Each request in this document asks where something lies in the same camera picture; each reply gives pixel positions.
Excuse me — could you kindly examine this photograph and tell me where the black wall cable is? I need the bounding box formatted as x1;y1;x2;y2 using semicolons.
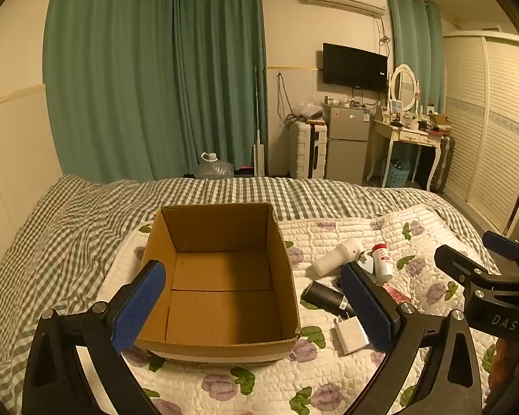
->
277;73;299;122

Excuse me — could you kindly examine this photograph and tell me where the white power adapter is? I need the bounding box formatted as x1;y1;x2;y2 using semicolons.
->
332;317;370;355

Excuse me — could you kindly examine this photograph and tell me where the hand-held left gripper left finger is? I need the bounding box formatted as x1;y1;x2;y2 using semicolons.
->
21;259;167;415

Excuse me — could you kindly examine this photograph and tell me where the blue plastic basket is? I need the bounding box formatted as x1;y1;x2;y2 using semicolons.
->
383;158;411;188

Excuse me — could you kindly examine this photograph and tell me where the white flat mop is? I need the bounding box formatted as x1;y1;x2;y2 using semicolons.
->
252;66;266;178

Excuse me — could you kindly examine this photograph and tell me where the dark suitcase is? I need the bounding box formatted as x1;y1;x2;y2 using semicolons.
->
428;135;456;194

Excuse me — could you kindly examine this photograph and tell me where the white louvred wardrobe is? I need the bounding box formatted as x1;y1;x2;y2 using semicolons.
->
441;30;519;236

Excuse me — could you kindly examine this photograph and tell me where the cardboard box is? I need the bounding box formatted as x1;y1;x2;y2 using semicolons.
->
135;202;302;365

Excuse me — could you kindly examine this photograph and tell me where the reddish pink packet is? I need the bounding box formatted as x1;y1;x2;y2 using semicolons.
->
383;283;409;307

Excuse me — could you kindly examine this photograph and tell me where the grey small fridge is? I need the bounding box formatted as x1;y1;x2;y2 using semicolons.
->
324;104;375;180

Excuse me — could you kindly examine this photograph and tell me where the clear water jug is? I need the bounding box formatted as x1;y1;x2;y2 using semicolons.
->
193;152;234;180

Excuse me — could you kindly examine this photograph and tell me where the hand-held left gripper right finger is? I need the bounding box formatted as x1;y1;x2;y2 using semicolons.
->
339;261;485;415

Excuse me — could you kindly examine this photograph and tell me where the green curtain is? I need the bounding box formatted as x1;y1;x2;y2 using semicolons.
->
43;0;186;182
169;0;269;180
387;0;446;115

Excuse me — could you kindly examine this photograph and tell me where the black wall television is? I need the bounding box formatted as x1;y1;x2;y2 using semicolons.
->
322;42;389;93

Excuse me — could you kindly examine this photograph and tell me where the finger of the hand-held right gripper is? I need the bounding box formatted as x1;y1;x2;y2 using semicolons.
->
482;231;519;275
435;244;519;342

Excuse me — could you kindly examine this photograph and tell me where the white suitcase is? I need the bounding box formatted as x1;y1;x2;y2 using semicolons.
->
289;119;329;179

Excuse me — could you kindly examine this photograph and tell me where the white plastic bottle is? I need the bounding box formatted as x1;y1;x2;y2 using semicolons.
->
311;239;364;277

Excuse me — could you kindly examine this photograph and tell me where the quilted floral blanket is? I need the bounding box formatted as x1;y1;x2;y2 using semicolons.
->
75;205;509;415

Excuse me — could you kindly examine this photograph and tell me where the black cylindrical bottle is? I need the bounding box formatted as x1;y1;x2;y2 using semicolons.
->
300;280;347;314

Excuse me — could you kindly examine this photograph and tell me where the white bottle with red cap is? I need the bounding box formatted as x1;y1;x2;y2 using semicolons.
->
371;243;394;284

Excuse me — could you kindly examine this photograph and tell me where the clear plastic bag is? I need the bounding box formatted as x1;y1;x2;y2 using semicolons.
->
292;103;327;124

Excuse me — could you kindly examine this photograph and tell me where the oval white mirror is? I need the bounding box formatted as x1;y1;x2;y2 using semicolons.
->
389;64;420;113

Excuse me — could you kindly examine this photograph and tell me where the white dressing table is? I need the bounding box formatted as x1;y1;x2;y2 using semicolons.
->
365;114;453;188

